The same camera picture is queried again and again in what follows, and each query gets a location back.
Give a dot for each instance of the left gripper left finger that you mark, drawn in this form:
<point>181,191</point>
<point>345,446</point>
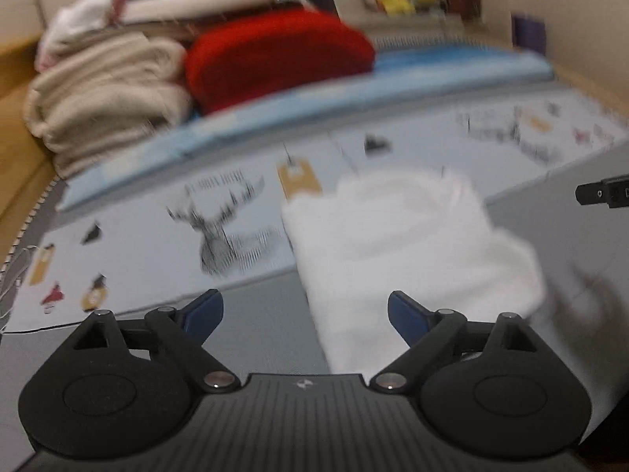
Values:
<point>115,387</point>

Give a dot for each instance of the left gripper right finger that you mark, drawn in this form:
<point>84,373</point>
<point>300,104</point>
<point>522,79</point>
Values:
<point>493,389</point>

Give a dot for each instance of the white long-sleeve shirt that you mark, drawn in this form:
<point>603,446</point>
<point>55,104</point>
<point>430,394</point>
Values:
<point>416,231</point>

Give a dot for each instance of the purple box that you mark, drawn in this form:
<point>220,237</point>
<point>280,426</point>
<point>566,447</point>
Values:
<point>529,33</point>

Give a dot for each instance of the printed deer bed sheet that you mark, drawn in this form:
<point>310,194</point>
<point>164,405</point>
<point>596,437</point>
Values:
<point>220,224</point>

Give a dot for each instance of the wooden headboard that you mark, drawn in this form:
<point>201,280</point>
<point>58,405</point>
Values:
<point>26,166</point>

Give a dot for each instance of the light blue folded sheet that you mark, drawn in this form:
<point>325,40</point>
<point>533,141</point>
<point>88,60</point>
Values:
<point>397,75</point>

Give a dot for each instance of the cream folded blanket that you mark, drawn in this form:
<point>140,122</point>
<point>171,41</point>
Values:
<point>107,98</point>

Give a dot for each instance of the red folded blanket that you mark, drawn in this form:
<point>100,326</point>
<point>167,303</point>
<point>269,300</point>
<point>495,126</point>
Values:
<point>256,56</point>

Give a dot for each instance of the white pink garment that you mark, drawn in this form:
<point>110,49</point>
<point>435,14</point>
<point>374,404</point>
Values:
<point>71,22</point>

